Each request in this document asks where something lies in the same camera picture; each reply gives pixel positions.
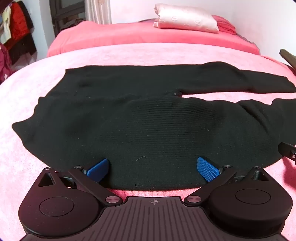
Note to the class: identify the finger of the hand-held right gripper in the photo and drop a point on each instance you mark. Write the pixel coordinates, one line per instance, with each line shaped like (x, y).
(287, 150)

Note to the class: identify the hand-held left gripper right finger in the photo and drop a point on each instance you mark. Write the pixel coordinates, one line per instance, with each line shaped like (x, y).
(207, 169)

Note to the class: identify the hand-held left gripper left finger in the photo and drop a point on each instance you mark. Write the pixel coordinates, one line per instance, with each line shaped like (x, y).
(99, 169)

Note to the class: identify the black knit pants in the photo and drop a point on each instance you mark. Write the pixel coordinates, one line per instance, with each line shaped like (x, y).
(138, 120)

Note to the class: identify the pink fleece blanket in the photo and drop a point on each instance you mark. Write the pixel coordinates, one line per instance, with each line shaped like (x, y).
(25, 148)

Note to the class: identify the brown wooden piece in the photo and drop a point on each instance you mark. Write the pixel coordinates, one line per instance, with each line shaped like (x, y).
(288, 56)

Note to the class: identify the folded red blanket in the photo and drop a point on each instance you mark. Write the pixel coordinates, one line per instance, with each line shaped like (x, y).
(225, 25)

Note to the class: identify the coral red bed cover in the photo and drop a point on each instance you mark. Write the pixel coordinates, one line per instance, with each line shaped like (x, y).
(129, 32)

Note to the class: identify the maroon hanging jacket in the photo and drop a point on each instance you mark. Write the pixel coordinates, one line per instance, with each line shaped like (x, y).
(3, 66)

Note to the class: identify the black hanging garment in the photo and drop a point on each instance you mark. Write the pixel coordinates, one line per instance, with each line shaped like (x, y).
(22, 49)

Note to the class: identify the pink satin pillow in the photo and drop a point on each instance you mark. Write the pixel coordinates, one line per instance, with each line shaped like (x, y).
(185, 19)

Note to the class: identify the pale curtain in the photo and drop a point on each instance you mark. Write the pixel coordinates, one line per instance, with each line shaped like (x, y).
(98, 11)

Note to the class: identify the dark door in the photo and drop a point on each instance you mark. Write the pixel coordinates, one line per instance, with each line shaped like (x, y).
(67, 14)

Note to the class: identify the red hanging jacket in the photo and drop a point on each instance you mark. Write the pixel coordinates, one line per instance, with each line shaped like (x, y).
(18, 20)

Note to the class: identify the pale hanging garment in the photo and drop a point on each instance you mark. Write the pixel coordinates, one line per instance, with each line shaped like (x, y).
(5, 27)

